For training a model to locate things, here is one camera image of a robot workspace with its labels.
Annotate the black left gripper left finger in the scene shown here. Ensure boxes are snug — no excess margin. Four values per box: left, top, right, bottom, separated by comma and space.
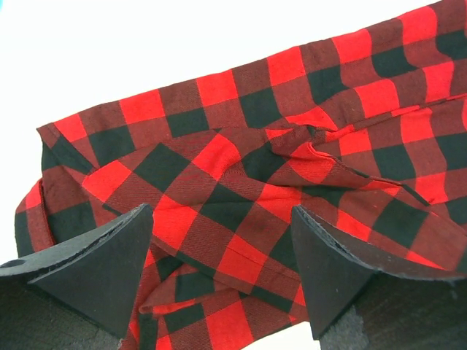
1, 204, 153, 349

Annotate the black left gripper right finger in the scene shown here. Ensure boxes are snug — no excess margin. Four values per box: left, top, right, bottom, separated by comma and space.
291, 206, 466, 349

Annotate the red black plaid shirt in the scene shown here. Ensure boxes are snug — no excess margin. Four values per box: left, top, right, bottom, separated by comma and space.
15, 1, 466, 349

